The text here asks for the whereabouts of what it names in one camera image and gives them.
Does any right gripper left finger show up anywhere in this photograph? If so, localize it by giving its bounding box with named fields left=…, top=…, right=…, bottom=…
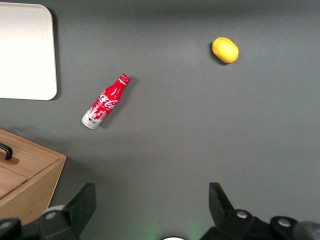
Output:
left=39, top=182, right=97, bottom=240

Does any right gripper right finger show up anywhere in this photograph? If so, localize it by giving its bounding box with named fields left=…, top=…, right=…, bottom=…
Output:
left=208, top=182, right=256, bottom=240

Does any beige rectangular tray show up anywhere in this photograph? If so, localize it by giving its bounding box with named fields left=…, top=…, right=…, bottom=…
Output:
left=0, top=2, right=58, bottom=101

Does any wooden drawer cabinet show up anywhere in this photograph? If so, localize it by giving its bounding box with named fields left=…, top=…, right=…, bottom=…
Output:
left=0, top=127, right=68, bottom=226

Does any yellow lemon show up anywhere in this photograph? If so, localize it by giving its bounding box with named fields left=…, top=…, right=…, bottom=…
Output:
left=211, top=36, right=240, bottom=64

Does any black upper drawer handle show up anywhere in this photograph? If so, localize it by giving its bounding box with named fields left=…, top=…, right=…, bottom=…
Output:
left=0, top=142, right=13, bottom=161

